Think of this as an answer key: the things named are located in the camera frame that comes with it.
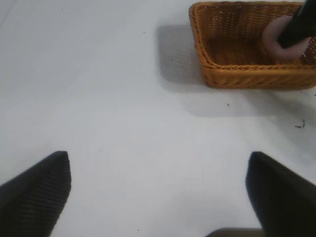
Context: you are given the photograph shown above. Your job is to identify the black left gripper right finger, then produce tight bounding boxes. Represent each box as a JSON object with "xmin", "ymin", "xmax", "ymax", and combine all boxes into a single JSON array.
[{"xmin": 245, "ymin": 151, "xmax": 316, "ymax": 237}]

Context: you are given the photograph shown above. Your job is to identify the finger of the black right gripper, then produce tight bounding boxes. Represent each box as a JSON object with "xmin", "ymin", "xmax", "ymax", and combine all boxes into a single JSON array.
[{"xmin": 278, "ymin": 0, "xmax": 316, "ymax": 49}]

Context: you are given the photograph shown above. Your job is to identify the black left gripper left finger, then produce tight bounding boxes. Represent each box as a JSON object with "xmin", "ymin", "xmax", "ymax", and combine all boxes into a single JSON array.
[{"xmin": 0, "ymin": 151, "xmax": 72, "ymax": 237}]

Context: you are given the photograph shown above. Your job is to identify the pink peach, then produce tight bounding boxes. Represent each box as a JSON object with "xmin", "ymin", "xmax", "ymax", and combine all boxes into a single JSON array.
[{"xmin": 262, "ymin": 15, "xmax": 316, "ymax": 57}]

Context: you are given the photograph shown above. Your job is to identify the brown woven wicker basket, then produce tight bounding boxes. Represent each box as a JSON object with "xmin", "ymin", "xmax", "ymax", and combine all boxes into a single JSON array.
[{"xmin": 189, "ymin": 0, "xmax": 316, "ymax": 89}]

